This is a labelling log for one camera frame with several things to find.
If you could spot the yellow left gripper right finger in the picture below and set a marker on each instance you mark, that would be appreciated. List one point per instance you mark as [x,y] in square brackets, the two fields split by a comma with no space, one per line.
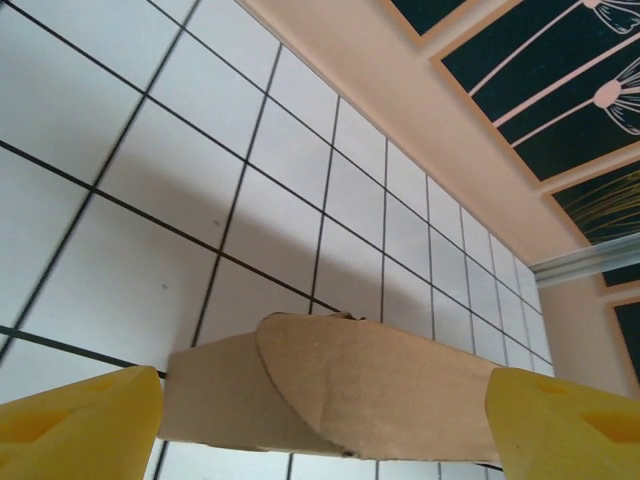
[565,435]

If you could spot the brown cardboard box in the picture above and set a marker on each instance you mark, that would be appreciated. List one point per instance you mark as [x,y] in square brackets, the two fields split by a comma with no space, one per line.
[350,390]

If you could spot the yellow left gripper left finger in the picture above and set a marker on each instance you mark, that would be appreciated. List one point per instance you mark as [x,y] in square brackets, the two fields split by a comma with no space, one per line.
[75,430]

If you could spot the aluminium frame post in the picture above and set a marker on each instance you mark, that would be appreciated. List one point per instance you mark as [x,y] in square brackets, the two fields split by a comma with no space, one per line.
[590,260]

